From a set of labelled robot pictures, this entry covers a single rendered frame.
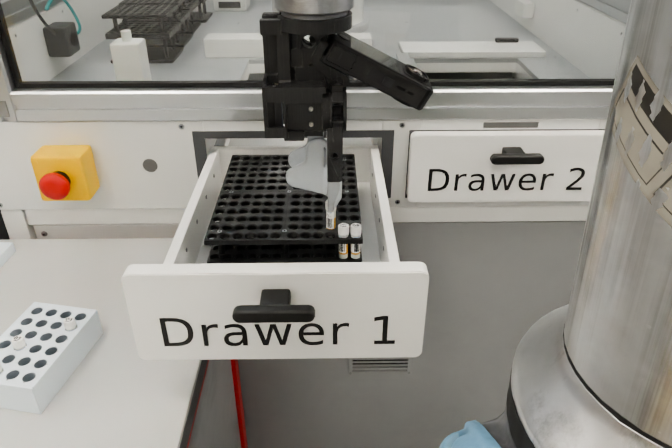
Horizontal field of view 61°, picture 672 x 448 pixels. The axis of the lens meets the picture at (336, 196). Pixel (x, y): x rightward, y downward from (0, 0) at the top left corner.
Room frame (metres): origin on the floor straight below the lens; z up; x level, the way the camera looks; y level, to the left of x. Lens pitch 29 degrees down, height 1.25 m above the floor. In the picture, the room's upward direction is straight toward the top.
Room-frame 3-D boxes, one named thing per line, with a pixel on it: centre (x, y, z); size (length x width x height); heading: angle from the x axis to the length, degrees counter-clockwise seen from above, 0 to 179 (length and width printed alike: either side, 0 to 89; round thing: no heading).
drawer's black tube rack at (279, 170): (0.64, 0.06, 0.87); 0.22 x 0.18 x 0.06; 1
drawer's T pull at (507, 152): (0.74, -0.25, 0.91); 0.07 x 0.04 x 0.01; 91
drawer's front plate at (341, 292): (0.44, 0.06, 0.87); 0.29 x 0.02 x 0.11; 91
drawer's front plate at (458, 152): (0.76, -0.25, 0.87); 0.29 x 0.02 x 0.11; 91
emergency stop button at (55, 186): (0.71, 0.39, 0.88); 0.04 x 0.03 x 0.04; 91
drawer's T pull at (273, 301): (0.41, 0.06, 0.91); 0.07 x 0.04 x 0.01; 91
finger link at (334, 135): (0.53, 0.00, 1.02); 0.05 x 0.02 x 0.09; 1
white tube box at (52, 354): (0.48, 0.34, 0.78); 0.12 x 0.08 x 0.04; 170
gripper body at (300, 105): (0.56, 0.03, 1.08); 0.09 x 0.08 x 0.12; 91
